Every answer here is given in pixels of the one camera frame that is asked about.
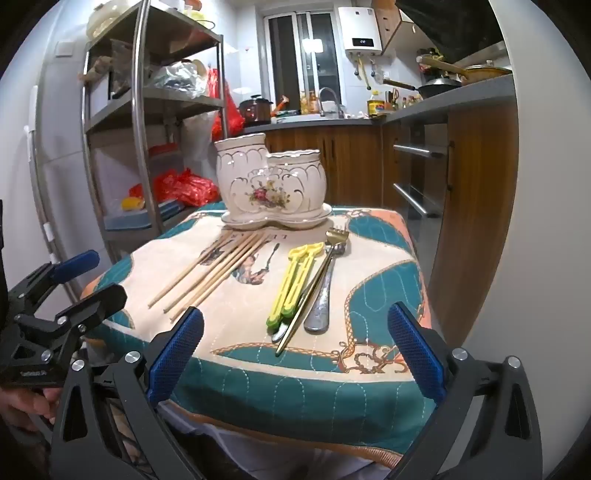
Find metal sink faucet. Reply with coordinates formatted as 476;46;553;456
318;87;345;118

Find wooden wall cabinet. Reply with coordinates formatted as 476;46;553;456
372;0;414;56

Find white water heater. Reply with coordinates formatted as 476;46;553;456
338;6;384;55

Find white ceramic drip tray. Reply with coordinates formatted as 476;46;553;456
221;203;333;230

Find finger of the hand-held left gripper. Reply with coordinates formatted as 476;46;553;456
14;284;129;370
7;250;101;315

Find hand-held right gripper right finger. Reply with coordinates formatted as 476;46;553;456
387;302;544;480

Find printed quilted cloth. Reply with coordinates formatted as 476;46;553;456
81;203;437;462

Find crumpled red plastic bag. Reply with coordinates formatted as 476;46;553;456
129;168;220;208

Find clear plastic bag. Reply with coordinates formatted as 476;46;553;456
150;62;208;97

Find gold metal fork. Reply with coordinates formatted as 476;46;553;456
276;227;350;356

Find person's left hand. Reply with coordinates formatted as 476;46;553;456
0;388;63;432

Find wooden kitchen cabinets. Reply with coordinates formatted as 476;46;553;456
252;74;520;319

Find stainless steel built-in oven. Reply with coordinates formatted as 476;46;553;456
392;121;455;220

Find white plastic basin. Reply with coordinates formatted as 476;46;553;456
87;4;134;38

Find white floral ceramic utensil holder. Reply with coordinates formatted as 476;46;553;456
213;133;328;220

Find blue plastic tray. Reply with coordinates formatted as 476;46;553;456
104;198;195;232

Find black range hood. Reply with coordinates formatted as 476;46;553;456
397;0;499;54

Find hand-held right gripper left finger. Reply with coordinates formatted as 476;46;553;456
50;307;206;480

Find hanging red plastic bag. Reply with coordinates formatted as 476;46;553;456
208;68;245;139

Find metal shelf rack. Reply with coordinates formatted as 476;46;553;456
81;0;227;250

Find golden cooking pot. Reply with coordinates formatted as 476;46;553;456
418;54;513;85

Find black wok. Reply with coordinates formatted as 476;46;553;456
382;78;462;99

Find dark red electric cooker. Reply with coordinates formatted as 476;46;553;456
238;95;274;127

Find kitchen window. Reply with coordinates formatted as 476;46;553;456
264;11;342;109

